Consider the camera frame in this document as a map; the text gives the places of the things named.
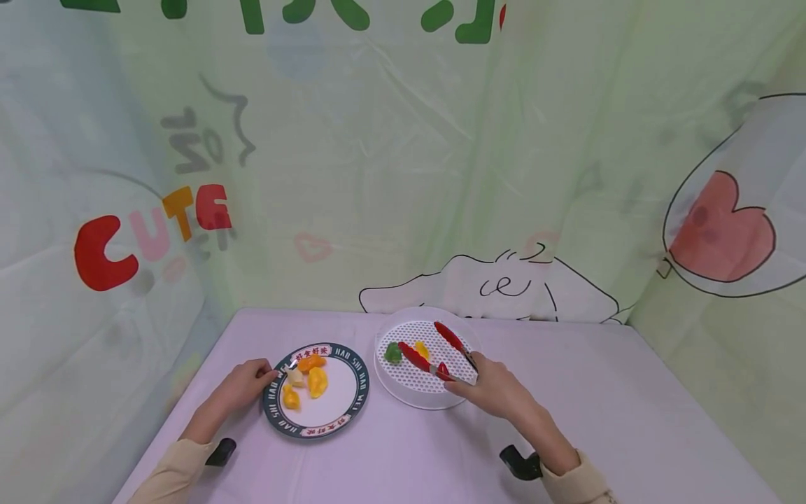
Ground person's left hand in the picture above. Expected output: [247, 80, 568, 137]
[204, 359, 279, 429]

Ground person's right hand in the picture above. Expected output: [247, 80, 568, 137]
[444, 352, 540, 425]

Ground red metal tongs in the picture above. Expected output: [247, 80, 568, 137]
[397, 321, 479, 383]

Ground dark rimmed white plate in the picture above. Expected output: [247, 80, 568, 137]
[262, 342, 371, 440]

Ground person's right forearm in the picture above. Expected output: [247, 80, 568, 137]
[511, 405, 621, 504]

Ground person's left forearm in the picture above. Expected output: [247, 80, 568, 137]
[127, 409, 229, 504]

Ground white perforated round tray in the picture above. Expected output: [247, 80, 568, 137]
[374, 307, 483, 411]

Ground black wrist band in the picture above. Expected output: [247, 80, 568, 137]
[499, 444, 544, 482]
[205, 438, 238, 468]

